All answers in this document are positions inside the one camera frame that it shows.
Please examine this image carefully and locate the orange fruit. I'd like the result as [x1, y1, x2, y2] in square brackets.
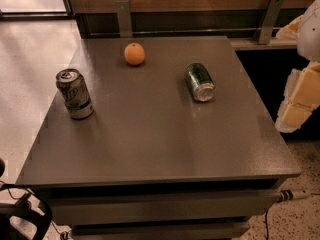
[124, 43, 145, 66]

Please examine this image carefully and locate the left metal wall bracket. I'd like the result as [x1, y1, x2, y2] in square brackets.
[115, 0, 133, 38]

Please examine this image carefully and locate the wooden wall shelf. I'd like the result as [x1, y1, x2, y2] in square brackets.
[229, 38, 297, 51]

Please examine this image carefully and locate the black hanging cable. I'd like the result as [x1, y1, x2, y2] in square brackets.
[263, 209, 270, 240]

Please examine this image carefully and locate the silver white soda can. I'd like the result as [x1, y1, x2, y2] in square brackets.
[56, 68, 94, 119]

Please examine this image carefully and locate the black chair base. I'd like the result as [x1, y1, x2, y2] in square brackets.
[0, 157, 53, 240]

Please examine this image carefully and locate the white cable connector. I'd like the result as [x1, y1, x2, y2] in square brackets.
[279, 190, 311, 202]

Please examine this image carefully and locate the green soda can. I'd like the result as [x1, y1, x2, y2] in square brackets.
[185, 63, 216, 102]

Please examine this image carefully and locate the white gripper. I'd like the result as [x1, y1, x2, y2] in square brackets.
[275, 0, 320, 133]

